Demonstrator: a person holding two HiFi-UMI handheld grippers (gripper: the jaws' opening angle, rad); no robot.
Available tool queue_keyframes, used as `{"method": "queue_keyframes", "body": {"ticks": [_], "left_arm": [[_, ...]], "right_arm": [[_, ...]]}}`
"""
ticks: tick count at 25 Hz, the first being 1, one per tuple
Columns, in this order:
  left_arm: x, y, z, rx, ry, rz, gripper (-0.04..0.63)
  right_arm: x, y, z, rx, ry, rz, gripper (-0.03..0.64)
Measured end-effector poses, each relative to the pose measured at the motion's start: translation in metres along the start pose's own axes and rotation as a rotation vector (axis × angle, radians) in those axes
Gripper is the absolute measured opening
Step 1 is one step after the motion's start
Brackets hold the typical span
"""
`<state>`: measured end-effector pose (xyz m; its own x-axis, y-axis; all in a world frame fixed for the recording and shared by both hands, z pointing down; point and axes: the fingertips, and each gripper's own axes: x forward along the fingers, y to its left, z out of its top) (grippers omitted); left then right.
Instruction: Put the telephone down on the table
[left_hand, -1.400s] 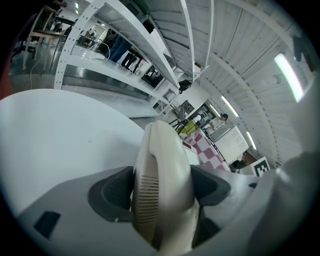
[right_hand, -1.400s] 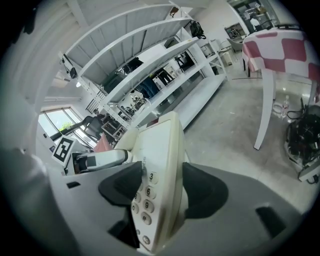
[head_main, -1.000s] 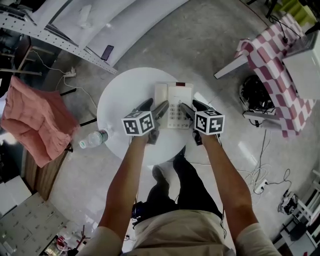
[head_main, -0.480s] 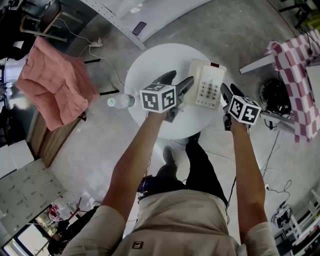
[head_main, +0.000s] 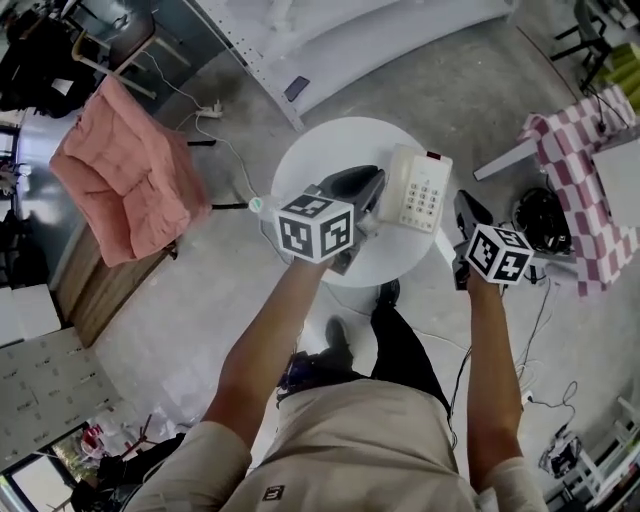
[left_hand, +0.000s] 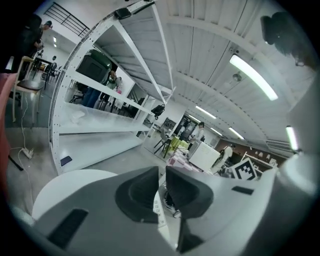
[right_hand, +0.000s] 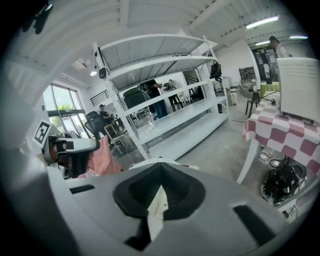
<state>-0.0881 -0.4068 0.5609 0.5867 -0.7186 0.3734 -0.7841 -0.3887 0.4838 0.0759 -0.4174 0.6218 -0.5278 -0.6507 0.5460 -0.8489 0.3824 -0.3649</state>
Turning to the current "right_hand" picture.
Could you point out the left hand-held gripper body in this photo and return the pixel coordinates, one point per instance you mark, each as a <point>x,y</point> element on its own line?
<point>42,132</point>

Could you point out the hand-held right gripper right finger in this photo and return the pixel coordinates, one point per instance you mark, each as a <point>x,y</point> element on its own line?
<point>220,225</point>

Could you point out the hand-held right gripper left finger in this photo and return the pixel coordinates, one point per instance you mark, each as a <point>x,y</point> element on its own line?
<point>95,212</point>

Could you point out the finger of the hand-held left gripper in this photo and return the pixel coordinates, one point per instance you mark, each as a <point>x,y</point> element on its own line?
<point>82,144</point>

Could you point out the black mesh office chair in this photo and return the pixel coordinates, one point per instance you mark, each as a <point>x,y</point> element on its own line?
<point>93,123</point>

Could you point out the pink cloth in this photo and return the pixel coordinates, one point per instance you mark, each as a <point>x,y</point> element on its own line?
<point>105,160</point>

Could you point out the large glass window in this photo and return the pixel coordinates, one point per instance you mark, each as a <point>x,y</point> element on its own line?
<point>65,110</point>

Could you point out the light wooden chair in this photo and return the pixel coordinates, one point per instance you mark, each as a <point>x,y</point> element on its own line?
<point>117,133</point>

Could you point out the white table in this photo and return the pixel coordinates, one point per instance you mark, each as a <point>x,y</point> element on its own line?
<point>246,162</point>

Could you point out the green black armchair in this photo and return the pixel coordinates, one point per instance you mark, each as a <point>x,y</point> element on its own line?
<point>135,98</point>

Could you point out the white power strip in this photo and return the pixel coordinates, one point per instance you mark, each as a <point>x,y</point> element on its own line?
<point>290,212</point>

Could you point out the round pendant lamp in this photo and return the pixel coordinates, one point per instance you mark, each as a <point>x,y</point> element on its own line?
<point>93,73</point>

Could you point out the small black box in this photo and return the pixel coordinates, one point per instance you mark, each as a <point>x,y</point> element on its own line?
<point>102,72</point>

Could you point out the clear glass jar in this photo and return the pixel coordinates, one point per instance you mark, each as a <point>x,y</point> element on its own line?
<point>266,156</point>

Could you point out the white metal shelving rack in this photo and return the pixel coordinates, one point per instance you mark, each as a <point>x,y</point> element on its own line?
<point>175,117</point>

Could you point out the red white checkered tablecloth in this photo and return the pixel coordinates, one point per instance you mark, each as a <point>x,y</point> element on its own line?
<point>275,125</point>

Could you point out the small white air purifier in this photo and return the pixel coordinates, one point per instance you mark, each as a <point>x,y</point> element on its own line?
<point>233,99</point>

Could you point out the grey dining chair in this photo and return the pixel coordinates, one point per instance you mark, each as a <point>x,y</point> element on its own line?
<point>250,98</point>

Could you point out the green tablecloth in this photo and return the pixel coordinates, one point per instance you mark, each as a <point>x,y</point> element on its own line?
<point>268,87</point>

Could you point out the black hanging bag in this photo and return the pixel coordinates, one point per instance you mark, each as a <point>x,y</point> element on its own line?
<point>216,70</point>

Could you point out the white box appliance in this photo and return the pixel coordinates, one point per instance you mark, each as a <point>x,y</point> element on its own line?
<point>297,87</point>

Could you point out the long ceiling tube light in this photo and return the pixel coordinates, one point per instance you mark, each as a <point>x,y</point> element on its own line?
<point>262,22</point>

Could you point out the black wall railing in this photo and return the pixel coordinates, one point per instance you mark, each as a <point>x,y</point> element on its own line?
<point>99,97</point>

